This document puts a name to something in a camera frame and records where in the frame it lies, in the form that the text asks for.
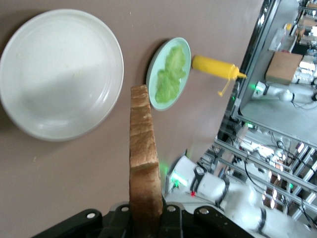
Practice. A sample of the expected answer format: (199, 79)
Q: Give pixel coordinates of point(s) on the aluminium shelving rack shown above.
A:
(272, 148)

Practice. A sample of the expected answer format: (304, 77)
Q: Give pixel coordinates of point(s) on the yellow mustard squeeze bottle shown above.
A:
(210, 65)

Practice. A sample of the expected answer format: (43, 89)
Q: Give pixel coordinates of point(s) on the green lettuce leaf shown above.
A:
(171, 74)

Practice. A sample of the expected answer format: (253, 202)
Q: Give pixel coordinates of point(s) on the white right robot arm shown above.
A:
(213, 186)

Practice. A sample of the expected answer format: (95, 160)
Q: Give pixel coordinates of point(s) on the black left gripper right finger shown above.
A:
(178, 223)

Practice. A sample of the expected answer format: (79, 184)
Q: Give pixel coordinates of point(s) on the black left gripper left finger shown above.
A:
(111, 223)

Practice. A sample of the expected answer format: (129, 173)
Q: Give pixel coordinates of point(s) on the mint green plate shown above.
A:
(151, 74)

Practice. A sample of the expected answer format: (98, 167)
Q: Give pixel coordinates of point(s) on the beige plate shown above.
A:
(62, 74)

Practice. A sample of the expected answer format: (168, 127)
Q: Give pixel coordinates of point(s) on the brown box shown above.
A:
(282, 67)

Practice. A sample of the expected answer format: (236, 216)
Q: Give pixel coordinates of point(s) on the aluminium table frame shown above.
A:
(257, 32)

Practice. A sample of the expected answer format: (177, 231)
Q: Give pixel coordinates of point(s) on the brown toast bread slice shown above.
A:
(142, 148)

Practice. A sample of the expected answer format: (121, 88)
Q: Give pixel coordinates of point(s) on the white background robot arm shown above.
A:
(277, 90)

